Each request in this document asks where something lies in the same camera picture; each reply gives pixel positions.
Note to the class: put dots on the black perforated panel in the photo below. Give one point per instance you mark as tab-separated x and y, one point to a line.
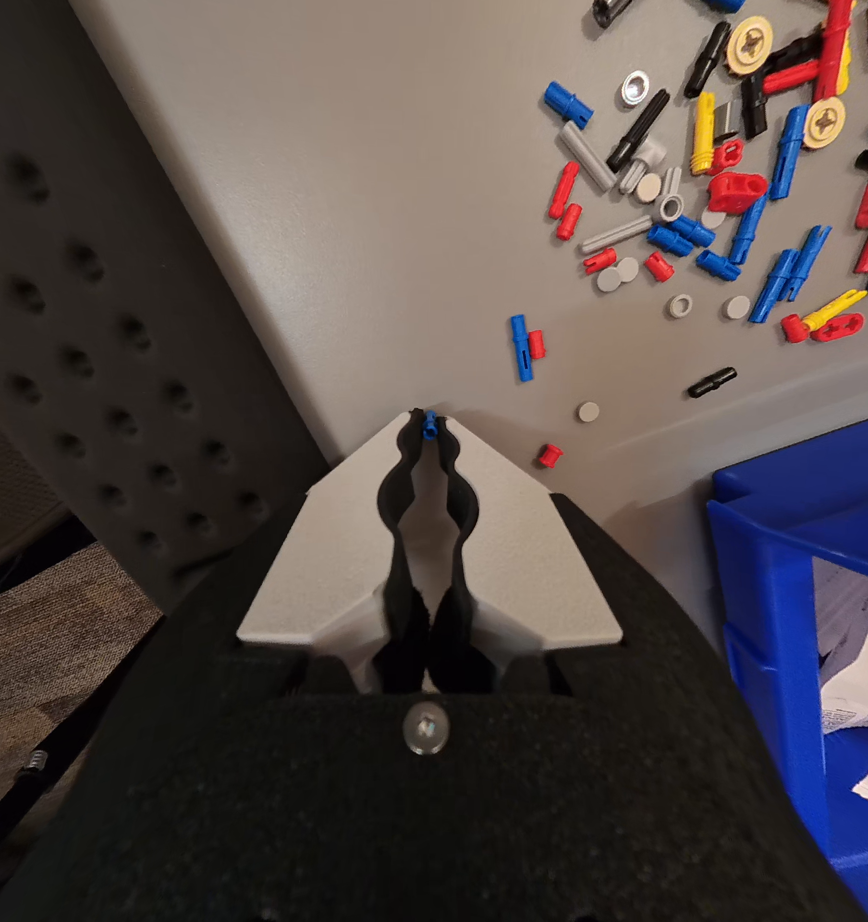
117	288

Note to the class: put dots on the pile of colourful lego pins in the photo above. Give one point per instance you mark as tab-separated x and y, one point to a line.
789	151

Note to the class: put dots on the blue plastic bin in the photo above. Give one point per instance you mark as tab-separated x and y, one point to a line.
765	576

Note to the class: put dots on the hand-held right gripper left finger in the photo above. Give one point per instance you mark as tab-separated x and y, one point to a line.
318	569

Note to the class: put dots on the white paper slips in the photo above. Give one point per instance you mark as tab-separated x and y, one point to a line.
859	684

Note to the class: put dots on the blue lego pin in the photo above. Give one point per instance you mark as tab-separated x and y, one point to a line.
429	426

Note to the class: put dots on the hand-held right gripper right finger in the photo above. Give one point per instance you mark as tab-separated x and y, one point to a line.
542	569

